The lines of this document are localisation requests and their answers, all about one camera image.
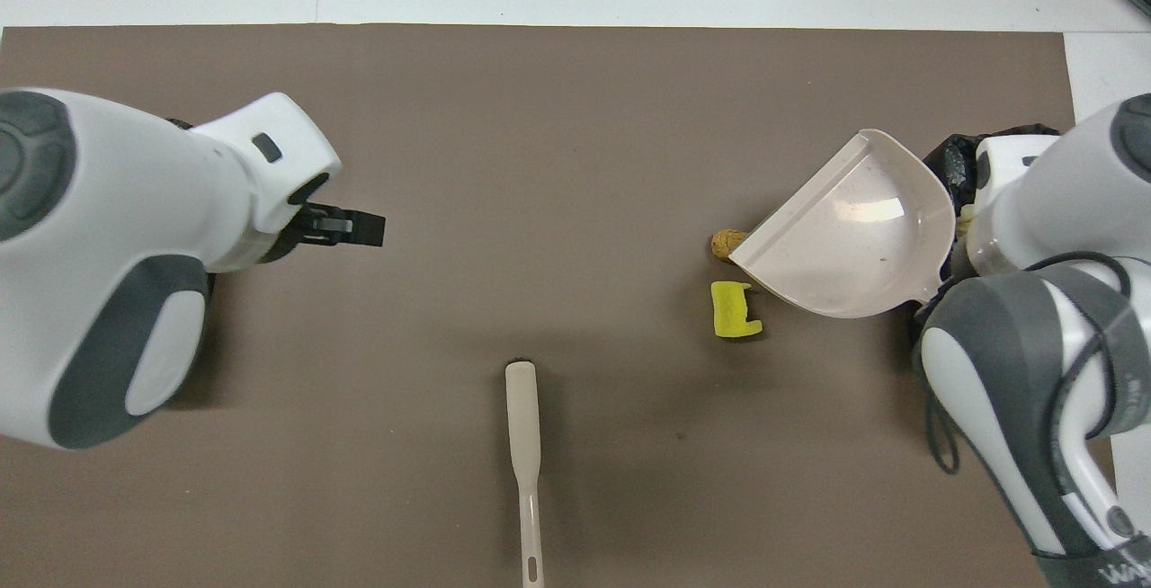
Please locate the beige brush black bristles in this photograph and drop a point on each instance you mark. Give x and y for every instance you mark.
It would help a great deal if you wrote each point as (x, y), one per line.
(523, 426)

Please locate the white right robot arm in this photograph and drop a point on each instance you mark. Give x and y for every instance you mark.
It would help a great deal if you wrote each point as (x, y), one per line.
(1061, 210)

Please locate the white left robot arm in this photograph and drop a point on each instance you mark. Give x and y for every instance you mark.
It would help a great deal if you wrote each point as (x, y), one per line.
(117, 237)

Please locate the brown table mat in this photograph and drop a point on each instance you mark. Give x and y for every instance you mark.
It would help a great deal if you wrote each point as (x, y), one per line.
(539, 120)

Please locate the brown potato shaped bread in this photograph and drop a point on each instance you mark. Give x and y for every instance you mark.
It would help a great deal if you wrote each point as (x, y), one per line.
(727, 244)

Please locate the bin with crumpled black bag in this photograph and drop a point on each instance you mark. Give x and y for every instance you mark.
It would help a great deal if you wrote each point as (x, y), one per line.
(953, 165)

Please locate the beige plastic dustpan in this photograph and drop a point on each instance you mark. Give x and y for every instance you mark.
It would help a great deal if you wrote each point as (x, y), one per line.
(854, 237)

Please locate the notched yellow sponge piece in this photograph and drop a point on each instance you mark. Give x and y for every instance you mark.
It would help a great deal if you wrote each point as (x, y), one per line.
(730, 309)

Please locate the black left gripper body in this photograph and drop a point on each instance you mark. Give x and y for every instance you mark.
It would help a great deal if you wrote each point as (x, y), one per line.
(292, 237)

